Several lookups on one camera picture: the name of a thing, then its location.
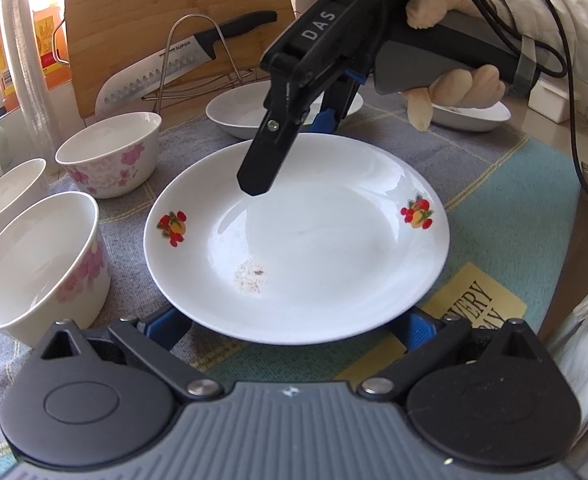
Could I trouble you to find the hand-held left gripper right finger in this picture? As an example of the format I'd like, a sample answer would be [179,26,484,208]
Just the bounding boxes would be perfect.
[360,311,548,407]

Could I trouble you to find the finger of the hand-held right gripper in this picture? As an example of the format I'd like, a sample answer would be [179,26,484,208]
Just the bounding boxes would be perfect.
[237,74,325,197]
[310,72,368,134]

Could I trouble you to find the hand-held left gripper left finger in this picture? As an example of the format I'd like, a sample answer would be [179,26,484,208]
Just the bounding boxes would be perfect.
[39,308,223,404]

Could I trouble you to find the plain white plate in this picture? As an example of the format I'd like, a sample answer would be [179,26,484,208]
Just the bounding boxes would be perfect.
[206,80,365,141]
[426,100,512,133]

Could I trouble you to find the white bowl with pink flowers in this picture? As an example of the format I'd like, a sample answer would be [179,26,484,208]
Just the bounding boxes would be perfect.
[0,158,51,246]
[55,112,162,199]
[0,192,112,348]

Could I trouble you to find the person's right hand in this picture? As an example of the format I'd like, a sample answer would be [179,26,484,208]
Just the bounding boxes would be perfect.
[405,0,505,130]

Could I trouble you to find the grey and teal table mat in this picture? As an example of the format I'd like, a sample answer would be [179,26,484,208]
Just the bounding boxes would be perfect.
[0,80,582,480]

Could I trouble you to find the bamboo cutting board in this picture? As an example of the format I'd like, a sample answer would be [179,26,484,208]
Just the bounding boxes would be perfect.
[64,0,295,118]

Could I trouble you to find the white plastic box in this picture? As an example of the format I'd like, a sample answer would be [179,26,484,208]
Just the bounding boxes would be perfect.
[528,77,582,123]

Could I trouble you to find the orange liquid bottle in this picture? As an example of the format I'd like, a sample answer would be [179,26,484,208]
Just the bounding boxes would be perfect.
[0,0,72,111]

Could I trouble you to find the stack of clear plastic cups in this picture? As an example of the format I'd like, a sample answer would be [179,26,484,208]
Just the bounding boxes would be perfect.
[0,0,60,176]

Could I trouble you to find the metal wire rack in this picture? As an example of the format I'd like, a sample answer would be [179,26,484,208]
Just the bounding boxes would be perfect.
[154,14,275,111]

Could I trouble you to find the black-handled kitchen knife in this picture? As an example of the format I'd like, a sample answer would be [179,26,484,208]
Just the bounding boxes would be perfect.
[95,10,279,118]

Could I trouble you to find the black cable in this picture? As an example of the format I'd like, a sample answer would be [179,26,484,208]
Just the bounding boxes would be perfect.
[431,0,588,203]

